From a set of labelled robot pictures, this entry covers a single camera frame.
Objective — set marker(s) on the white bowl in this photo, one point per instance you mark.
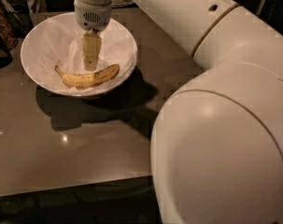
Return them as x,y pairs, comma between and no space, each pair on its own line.
32,69

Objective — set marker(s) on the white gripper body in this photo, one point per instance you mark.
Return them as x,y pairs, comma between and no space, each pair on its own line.
92,16

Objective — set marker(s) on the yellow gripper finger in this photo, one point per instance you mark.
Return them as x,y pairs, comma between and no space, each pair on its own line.
91,46

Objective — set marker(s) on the yellow spotted banana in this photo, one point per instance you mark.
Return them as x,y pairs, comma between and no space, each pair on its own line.
83,81

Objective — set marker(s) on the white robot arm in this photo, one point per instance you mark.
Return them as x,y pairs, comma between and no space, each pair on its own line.
217,143

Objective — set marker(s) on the white paper liner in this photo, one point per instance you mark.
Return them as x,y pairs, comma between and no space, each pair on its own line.
53,47

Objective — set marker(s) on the patterned brown bag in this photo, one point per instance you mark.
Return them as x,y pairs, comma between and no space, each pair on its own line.
6,31

